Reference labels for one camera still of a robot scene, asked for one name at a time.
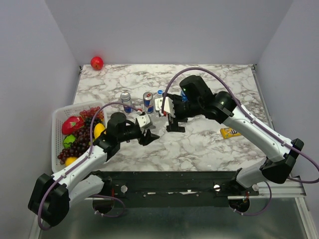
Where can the clear unlabelled plastic bottle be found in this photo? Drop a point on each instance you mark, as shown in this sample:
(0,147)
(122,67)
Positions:
(159,95)

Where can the upright energy drink can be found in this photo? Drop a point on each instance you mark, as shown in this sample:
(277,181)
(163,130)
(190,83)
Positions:
(148,100)

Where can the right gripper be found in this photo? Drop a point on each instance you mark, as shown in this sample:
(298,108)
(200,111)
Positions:
(172,126)

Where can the yellow candy bag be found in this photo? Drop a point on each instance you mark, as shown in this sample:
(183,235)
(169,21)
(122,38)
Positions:
(229,132)

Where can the black mounting rail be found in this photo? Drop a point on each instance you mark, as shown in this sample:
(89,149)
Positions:
(173,189)

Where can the dark purple grape bunch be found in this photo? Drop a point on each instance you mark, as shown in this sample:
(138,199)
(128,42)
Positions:
(78,147)

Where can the blue labelled plastic bottle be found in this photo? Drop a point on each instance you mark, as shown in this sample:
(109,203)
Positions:
(183,96)

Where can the black grape bunch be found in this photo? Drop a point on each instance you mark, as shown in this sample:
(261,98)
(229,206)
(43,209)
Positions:
(95,122)

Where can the yellow lemon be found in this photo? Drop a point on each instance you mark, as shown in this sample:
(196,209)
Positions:
(70,160)

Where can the white fruit basket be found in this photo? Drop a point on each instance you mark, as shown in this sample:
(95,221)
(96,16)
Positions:
(58,118)

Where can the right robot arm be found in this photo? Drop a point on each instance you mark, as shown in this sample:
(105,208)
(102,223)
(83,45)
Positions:
(281,152)

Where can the red grape bunch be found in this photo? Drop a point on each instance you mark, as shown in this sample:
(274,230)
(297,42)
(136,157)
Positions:
(85,114)

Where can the yellow mango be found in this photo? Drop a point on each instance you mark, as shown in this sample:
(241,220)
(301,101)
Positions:
(98,130)

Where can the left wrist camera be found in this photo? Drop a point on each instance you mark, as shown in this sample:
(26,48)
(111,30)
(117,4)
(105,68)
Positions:
(144,121)

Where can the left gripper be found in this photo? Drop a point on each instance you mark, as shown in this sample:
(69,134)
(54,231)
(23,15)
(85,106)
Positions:
(148,138)

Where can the red apple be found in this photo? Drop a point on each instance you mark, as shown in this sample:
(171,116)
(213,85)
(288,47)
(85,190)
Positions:
(97,63)

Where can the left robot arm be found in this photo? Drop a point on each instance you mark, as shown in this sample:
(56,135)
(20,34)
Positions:
(53,194)

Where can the green fruit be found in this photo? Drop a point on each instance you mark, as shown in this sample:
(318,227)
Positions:
(68,140)

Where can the red dragon fruit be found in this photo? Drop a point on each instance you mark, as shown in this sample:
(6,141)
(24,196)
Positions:
(72,124)

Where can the upside-down energy drink can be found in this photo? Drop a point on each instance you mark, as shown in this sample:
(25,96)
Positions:
(125,98)

